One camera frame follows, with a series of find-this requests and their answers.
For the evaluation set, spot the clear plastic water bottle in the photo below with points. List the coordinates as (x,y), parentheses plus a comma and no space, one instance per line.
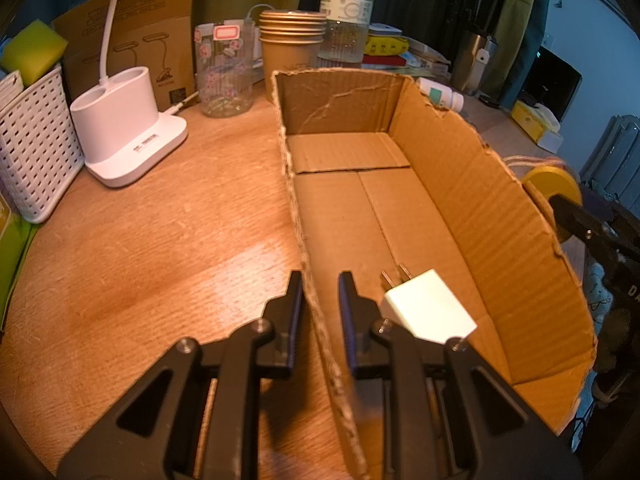
(347,25)

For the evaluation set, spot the white woven plastic basket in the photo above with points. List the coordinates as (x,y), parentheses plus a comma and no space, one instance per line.
(35,150)

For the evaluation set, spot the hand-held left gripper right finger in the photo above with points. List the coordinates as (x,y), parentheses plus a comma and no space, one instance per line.
(346,310)

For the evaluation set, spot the red book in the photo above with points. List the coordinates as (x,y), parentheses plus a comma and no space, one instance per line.
(382,60)

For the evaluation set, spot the yellow green sponge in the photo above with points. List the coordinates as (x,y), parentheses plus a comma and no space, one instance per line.
(32,50)

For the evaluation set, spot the white flat device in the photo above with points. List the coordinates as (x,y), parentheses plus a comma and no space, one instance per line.
(385,30)

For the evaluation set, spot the gold can with red label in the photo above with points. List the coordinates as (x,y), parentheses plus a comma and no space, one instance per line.
(547,182)

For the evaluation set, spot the yellow tissue box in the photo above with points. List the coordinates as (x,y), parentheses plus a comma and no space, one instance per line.
(535,125)

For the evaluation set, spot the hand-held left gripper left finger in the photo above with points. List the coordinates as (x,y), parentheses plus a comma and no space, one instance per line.
(294,310)

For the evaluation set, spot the white pill bottle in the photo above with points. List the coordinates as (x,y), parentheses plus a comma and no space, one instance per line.
(440,94)

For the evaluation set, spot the dark monitor screen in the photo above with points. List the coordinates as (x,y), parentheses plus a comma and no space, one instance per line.
(552,82)

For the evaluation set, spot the green carton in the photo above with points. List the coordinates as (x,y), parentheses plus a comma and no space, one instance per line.
(10,250)

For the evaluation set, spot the grey radiator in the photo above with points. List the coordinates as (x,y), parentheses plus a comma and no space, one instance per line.
(612,150)

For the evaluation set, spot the black key fob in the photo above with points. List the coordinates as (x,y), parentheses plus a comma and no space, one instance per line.
(487,100)

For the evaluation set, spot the hanging green jacket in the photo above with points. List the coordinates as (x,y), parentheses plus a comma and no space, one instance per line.
(515,20)

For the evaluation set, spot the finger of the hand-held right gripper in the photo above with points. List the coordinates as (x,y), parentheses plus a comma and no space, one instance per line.
(580,225)
(627,225)

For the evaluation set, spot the white desk lamp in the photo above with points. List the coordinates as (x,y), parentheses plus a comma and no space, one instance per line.
(127,125)

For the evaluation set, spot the brown cardboard box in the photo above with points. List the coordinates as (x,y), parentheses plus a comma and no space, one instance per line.
(415,220)

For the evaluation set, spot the floral print glass cup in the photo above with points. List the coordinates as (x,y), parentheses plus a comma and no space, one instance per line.
(225,75)

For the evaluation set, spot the brown paper cup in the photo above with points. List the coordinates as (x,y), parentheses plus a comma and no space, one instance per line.
(292,25)
(290,57)
(292,31)
(292,38)
(292,14)

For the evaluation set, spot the yellow wipes pack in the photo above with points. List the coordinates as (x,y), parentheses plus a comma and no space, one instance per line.
(386,46)

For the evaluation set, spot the steel thermos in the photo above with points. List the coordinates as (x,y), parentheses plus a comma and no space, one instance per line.
(472,62)

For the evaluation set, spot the white charger plug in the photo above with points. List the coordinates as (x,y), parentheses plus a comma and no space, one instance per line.
(430,310)

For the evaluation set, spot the stack of white boxes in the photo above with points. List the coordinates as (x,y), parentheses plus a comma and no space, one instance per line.
(427,57)

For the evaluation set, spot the brown cardboard lamp package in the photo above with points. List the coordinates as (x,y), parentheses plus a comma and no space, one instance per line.
(150,20)

